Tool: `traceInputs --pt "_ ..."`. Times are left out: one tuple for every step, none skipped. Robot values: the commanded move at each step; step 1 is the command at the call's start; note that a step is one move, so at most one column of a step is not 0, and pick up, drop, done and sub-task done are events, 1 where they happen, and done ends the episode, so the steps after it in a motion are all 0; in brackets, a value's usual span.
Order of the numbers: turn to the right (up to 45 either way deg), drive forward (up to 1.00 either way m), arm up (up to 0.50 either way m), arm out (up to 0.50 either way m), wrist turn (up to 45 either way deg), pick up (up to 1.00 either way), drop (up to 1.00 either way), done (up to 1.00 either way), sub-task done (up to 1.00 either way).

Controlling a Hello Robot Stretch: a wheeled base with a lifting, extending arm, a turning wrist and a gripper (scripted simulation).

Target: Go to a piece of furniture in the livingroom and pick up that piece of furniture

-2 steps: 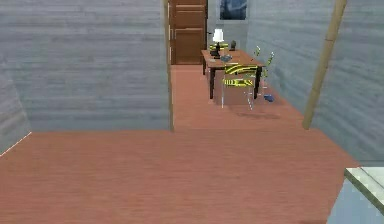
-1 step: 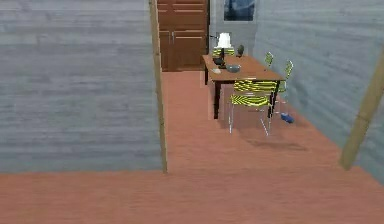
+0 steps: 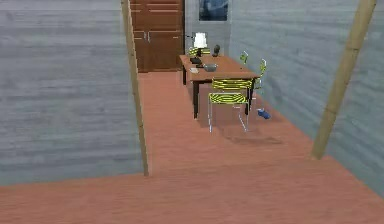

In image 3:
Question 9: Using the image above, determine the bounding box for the brown wooden dining table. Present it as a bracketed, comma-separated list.
[179, 54, 261, 120]

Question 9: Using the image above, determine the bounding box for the blue object on floor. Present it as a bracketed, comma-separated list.
[256, 107, 272, 120]

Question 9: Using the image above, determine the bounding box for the white shade table lamp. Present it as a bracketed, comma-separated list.
[193, 32, 208, 69]

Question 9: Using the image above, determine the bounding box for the brown wooden door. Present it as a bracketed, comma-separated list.
[129, 0, 185, 73]

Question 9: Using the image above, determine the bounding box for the blue framed picture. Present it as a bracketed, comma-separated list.
[198, 0, 230, 22]

